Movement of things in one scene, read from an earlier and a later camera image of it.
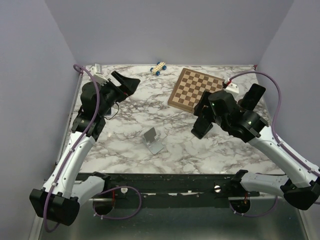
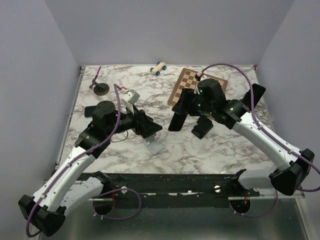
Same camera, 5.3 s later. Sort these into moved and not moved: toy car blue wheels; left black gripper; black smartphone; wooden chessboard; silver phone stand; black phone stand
Moved: left black gripper; black smartphone
Not moved: black phone stand; wooden chessboard; silver phone stand; toy car blue wheels
